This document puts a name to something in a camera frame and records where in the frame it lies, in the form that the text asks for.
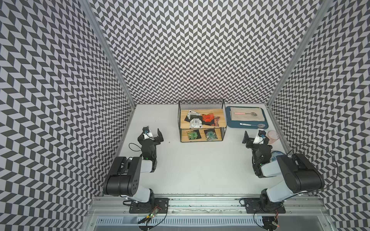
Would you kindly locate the blue patterned bowl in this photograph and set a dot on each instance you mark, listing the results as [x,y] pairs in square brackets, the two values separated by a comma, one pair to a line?
[275,154]

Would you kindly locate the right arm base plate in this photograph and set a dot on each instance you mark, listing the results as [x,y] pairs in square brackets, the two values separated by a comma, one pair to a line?
[253,205]

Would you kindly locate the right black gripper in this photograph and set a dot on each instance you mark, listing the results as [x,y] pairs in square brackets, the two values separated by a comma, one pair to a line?
[254,144]

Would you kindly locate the teal plastic tray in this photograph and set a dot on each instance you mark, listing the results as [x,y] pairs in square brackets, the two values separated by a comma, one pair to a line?
[236,124]

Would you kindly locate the pink handled spoon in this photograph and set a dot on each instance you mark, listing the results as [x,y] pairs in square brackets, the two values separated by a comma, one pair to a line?
[244,113]

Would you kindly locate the black wire wooden shelf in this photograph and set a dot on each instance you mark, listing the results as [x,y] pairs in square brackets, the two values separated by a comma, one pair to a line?
[202,106]

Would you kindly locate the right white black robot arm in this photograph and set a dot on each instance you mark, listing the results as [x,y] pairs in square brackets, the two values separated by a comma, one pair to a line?
[299,175]

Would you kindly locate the beige folded cloth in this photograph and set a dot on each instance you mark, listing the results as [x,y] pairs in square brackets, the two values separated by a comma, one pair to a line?
[257,110]

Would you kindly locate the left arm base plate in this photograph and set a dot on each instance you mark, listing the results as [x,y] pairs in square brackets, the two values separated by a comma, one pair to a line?
[158,204]

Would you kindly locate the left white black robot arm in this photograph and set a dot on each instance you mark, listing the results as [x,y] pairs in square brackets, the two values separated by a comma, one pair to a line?
[123,178]

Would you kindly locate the aluminium front rail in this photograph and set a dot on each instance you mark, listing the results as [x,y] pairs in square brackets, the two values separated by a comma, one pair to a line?
[208,205]

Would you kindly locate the small red tea bag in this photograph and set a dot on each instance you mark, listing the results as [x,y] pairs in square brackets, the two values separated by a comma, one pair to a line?
[208,118]

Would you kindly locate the white handled spoon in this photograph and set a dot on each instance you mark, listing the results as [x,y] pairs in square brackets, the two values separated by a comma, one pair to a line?
[261,126]

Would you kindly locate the pink plastic cup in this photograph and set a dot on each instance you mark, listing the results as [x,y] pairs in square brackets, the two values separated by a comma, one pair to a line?
[273,137]

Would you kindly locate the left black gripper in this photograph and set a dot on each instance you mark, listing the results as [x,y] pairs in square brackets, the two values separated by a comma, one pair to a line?
[151,140]

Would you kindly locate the white floral tea bag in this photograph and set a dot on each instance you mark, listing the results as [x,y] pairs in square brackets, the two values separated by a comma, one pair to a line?
[191,115]

